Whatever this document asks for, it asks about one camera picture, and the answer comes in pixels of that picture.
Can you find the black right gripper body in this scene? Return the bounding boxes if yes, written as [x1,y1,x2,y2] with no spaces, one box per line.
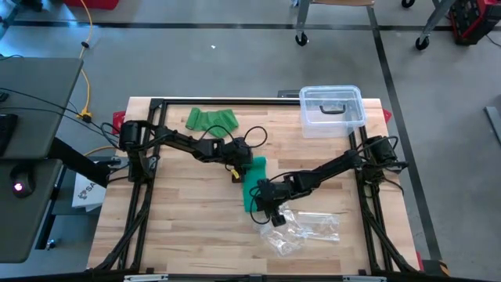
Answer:
[256,175,294,228]

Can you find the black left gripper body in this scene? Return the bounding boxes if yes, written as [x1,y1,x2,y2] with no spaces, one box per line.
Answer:
[223,136,254,184]

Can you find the teal elastic bandage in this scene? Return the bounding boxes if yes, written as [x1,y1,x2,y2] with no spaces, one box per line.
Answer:
[242,156,268,212]

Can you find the light green elastic bandage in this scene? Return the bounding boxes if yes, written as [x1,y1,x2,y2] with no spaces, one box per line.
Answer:
[185,107,240,139]

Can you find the clear plastic bag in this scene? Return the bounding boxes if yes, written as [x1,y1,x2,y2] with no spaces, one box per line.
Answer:
[258,203,341,258]

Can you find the clear plastic storage box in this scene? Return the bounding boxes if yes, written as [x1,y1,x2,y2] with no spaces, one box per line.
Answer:
[299,85,368,139]

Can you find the grey table leg with caster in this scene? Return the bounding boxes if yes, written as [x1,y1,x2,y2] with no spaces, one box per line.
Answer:
[294,0,314,47]
[414,0,457,51]

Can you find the white printed paper sheet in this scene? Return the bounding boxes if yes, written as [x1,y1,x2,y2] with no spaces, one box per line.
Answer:
[71,175,107,212]

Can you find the red plastic bin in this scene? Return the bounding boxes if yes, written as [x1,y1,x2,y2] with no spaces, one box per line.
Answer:
[63,0,121,11]

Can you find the grey desk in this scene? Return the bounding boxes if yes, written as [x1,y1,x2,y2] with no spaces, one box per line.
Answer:
[0,57,84,264]

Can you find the black computer mouse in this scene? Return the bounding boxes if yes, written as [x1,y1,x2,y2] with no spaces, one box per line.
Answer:
[9,164,36,199]

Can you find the black keyboard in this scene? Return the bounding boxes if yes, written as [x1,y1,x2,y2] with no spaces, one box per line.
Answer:
[0,113,19,157]

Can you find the red and black crate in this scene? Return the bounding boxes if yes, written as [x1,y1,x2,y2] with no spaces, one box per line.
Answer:
[448,0,501,46]

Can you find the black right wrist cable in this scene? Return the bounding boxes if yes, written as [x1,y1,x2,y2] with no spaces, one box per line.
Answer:
[248,183,275,226]

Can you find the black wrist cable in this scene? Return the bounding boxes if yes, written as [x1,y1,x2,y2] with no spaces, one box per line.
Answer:
[198,124,269,150]
[248,183,275,226]

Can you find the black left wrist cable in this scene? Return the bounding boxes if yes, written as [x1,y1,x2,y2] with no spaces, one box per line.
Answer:
[198,124,269,150]

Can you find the black aluminium table frame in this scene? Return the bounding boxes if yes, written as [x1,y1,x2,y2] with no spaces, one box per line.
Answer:
[88,96,426,275]

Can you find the silver metal bracket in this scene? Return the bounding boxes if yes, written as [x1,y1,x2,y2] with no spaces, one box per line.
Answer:
[124,273,169,282]
[343,275,387,282]

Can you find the yellow cable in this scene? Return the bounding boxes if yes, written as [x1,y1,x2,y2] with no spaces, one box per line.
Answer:
[77,0,118,156]

